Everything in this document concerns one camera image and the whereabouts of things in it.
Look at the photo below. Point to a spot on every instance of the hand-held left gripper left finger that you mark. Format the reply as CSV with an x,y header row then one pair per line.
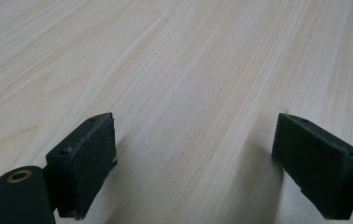
x,y
81,168

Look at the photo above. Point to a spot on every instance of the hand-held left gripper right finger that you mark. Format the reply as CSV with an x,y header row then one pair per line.
x,y
317,168

